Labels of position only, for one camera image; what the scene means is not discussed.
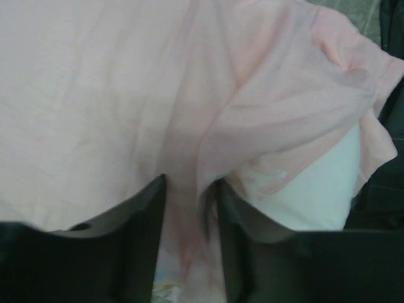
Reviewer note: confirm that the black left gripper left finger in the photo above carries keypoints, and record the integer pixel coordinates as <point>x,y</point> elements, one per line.
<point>109,258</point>

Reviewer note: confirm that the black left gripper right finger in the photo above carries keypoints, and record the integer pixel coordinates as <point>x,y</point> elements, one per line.
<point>352,265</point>

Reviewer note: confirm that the white pillow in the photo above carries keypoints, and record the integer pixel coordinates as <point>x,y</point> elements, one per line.
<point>319,198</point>

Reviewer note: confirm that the pink printed pillowcase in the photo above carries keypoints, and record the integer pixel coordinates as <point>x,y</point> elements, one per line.
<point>99,98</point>

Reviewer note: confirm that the grey checked pillow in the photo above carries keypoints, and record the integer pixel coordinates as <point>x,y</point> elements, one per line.
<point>380,203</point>

